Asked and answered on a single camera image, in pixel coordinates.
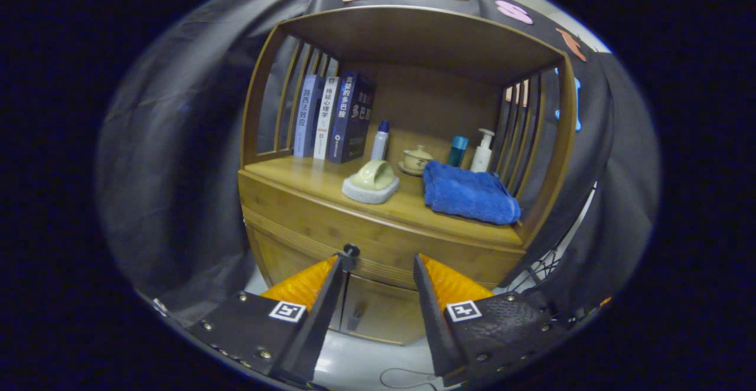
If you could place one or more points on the white book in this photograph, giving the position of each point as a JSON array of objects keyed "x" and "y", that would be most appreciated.
[{"x": 326, "y": 116}]

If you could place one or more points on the beige lidded teacup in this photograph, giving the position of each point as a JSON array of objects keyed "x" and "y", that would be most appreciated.
[{"x": 416, "y": 162}]

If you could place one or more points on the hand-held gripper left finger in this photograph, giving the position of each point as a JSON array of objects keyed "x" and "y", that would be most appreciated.
[{"x": 319, "y": 320}]

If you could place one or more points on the black backdrop cloth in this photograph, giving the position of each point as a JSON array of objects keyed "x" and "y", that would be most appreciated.
[{"x": 177, "y": 143}]

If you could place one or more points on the teal bottle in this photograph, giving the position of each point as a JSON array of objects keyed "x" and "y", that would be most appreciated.
[{"x": 456, "y": 152}]

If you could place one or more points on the black light stand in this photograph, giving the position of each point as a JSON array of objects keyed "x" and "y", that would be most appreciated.
[{"x": 538, "y": 266}]

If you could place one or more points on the white bottle with blue cap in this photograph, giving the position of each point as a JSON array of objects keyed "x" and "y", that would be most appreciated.
[{"x": 380, "y": 143}]

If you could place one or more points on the white pump bottle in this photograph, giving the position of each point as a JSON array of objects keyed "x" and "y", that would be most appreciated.
[{"x": 481, "y": 156}]

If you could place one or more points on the blue towel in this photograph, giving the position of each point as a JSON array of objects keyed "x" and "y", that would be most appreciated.
[{"x": 472, "y": 196}]

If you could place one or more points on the pale green scrubbing brush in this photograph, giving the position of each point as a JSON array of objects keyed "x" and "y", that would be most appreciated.
[{"x": 372, "y": 181}]

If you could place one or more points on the light blue book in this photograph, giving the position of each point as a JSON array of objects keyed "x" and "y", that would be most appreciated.
[{"x": 306, "y": 116}]

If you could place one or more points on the wooden drawer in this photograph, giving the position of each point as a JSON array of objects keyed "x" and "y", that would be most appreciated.
[{"x": 384, "y": 243}]

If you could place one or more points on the wooden cabinet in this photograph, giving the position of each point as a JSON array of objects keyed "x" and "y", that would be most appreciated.
[{"x": 425, "y": 36}]

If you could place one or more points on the wooden countertop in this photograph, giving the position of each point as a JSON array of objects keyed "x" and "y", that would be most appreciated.
[{"x": 319, "y": 178}]

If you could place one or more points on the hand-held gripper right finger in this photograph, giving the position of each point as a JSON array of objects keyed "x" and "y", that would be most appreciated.
[{"x": 434, "y": 320}]

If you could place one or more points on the dark blue book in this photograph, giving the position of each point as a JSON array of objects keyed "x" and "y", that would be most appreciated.
[{"x": 351, "y": 119}]

